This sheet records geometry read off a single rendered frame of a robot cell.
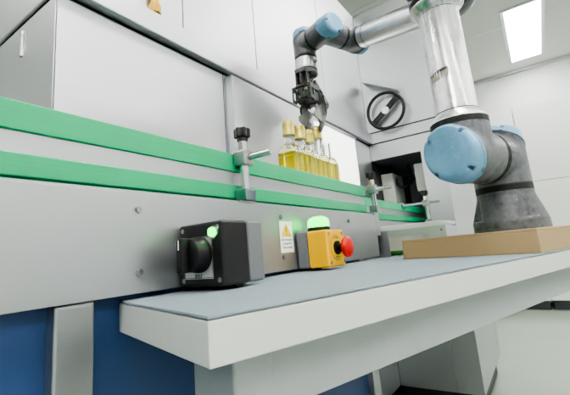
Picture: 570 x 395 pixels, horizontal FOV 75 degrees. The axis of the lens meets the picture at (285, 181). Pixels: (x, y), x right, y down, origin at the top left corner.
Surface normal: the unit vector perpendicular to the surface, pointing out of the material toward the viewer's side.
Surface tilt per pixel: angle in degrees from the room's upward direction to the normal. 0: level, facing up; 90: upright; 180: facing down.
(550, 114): 90
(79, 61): 90
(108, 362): 90
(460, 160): 98
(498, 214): 73
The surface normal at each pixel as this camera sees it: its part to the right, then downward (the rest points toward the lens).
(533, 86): -0.57, -0.11
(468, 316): 0.61, -0.20
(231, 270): 0.82, -0.18
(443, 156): -0.80, 0.10
